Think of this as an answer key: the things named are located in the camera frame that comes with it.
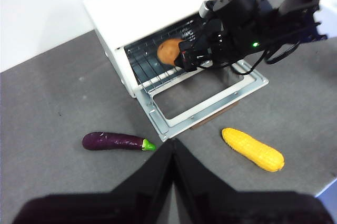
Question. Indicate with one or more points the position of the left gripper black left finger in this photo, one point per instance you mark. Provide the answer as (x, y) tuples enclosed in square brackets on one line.
[(126, 203)]

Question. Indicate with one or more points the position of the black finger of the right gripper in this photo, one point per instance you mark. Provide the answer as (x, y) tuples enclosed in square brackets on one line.
[(193, 45), (189, 63)]

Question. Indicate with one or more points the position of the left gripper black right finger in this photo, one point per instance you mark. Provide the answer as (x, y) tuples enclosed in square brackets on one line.
[(223, 208)]

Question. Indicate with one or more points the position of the brown toy potato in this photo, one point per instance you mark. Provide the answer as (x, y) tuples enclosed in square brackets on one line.
[(167, 51)]

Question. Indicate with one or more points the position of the cream toaster oven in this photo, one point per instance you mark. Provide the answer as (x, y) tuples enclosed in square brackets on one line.
[(144, 8)]

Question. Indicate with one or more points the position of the purple toy eggplant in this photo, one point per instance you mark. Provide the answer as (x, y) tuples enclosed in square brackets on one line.
[(110, 141)]

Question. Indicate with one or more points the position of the yellow toy corn cob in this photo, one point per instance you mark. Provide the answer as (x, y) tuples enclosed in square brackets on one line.
[(252, 150)]

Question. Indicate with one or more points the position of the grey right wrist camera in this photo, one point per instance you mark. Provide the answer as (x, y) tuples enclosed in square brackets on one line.
[(206, 9)]

